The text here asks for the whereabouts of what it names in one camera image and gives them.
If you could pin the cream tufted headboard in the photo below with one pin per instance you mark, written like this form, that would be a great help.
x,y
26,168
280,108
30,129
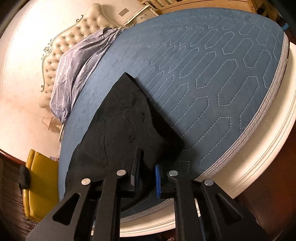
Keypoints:
x,y
93,20

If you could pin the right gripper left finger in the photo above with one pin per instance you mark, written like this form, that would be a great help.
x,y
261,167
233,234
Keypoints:
x,y
91,210

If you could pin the wooden crib rail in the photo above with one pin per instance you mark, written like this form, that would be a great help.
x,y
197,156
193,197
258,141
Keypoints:
x,y
163,7

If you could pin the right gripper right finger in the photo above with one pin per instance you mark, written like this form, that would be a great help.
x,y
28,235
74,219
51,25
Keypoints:
x,y
204,211

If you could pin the white bed frame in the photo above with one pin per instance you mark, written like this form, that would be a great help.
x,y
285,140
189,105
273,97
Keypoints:
x,y
246,165

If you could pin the blue quilted mattress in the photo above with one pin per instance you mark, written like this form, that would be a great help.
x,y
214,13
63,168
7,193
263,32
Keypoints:
x,y
212,74

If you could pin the white nightstand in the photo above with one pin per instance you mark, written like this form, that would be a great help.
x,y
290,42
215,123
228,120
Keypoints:
x,y
145,13

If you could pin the black pants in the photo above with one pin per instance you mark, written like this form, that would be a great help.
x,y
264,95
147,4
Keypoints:
x,y
125,123

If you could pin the yellow armchair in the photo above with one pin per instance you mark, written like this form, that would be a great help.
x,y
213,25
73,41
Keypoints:
x,y
42,195

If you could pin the dark cloth on armchair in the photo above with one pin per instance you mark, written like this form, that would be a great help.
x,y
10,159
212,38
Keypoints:
x,y
24,179

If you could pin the lavender satin blanket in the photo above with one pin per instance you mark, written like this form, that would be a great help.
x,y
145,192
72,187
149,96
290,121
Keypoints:
x,y
75,67

